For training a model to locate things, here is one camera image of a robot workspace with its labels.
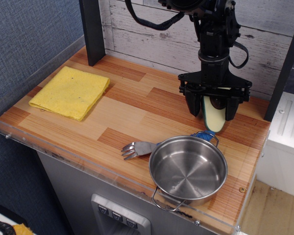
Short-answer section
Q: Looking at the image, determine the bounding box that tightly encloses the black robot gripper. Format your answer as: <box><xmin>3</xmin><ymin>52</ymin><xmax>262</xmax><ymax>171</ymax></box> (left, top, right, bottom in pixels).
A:
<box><xmin>178</xmin><ymin>57</ymin><xmax>252</xmax><ymax>121</ymax></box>

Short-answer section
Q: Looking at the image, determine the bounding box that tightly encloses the toy avocado half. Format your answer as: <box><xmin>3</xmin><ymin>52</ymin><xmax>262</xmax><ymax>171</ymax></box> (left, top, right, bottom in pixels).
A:
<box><xmin>201</xmin><ymin>96</ymin><xmax>227</xmax><ymax>133</ymax></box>

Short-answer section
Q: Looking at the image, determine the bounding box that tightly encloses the stainless steel pot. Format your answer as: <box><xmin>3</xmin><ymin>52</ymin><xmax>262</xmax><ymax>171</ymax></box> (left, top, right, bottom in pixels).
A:
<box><xmin>149</xmin><ymin>136</ymin><xmax>228</xmax><ymax>212</ymax></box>

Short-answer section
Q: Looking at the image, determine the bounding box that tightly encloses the white ridged side counter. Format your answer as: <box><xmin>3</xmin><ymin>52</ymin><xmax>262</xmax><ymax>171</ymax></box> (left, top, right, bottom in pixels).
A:
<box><xmin>255</xmin><ymin>92</ymin><xmax>294</xmax><ymax>195</ymax></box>

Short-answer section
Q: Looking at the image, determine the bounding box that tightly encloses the yellow folded cloth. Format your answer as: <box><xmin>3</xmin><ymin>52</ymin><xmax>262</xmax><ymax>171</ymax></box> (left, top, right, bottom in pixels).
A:
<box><xmin>29</xmin><ymin>66</ymin><xmax>110</xmax><ymax>121</ymax></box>

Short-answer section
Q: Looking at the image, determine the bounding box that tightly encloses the clear acrylic edge guard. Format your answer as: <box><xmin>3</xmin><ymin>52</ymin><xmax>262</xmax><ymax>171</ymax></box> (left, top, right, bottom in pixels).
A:
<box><xmin>0</xmin><ymin>36</ymin><xmax>269</xmax><ymax>224</ymax></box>

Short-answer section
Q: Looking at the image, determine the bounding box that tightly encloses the silver dispenser button panel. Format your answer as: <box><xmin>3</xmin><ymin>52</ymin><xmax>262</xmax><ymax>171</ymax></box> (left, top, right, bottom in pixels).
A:
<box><xmin>91</xmin><ymin>193</ymin><xmax>151</xmax><ymax>235</ymax></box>

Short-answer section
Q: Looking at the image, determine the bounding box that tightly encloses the grey toy cabinet front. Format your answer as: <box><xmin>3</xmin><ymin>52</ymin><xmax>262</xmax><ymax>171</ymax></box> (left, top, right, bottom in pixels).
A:
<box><xmin>38</xmin><ymin>152</ymin><xmax>240</xmax><ymax>235</ymax></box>

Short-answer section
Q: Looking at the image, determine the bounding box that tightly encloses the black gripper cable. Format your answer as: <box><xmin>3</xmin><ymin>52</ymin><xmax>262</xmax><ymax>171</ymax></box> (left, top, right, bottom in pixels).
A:
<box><xmin>228</xmin><ymin>41</ymin><xmax>249</xmax><ymax>69</ymax></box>

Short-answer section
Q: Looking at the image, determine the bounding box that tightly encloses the blue handled metal fork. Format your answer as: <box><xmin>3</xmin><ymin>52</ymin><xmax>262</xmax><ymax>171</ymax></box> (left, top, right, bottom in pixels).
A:
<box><xmin>121</xmin><ymin>130</ymin><xmax>216</xmax><ymax>160</ymax></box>

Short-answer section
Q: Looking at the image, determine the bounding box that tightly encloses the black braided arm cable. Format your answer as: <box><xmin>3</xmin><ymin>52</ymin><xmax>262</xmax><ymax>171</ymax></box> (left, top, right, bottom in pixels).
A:
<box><xmin>124</xmin><ymin>0</ymin><xmax>186</xmax><ymax>31</ymax></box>

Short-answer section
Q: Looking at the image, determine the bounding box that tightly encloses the right black upright post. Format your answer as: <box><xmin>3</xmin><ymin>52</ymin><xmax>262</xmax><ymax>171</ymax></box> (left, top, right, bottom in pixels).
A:
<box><xmin>264</xmin><ymin>35</ymin><xmax>294</xmax><ymax>121</ymax></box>

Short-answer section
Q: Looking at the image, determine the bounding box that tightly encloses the black upright post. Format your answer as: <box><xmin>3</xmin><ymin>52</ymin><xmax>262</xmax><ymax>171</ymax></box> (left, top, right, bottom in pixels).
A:
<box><xmin>79</xmin><ymin>0</ymin><xmax>106</xmax><ymax>66</ymax></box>
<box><xmin>264</xmin><ymin>35</ymin><xmax>294</xmax><ymax>121</ymax></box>

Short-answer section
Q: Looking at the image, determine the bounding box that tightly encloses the left black upright post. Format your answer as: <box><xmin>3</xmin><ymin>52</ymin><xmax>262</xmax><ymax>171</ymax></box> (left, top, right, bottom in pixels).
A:
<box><xmin>79</xmin><ymin>0</ymin><xmax>106</xmax><ymax>66</ymax></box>

